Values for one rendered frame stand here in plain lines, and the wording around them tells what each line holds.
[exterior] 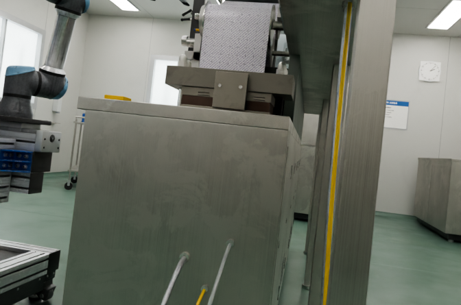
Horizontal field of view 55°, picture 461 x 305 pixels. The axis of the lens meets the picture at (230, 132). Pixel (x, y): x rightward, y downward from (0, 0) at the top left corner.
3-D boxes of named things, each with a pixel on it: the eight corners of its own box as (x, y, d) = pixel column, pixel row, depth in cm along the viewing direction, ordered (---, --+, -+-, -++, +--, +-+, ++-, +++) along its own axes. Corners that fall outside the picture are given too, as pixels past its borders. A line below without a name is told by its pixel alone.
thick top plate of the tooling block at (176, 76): (178, 90, 156) (180, 73, 157) (293, 101, 149) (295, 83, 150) (164, 83, 141) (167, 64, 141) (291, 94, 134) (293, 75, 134)
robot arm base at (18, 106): (-13, 114, 190) (-10, 90, 191) (11, 116, 205) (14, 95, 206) (18, 117, 187) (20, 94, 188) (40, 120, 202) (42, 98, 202)
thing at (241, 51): (197, 79, 160) (204, 29, 160) (263, 85, 156) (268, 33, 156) (197, 79, 159) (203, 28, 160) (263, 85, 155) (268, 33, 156)
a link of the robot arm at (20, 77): (-3, 92, 196) (1, 62, 196) (27, 97, 206) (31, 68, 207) (9, 92, 188) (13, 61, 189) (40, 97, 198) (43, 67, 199)
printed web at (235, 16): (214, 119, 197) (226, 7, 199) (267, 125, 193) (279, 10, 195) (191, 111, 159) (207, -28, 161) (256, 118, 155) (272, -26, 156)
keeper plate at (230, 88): (213, 107, 138) (217, 72, 138) (245, 110, 136) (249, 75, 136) (211, 106, 135) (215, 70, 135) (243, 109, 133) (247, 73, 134)
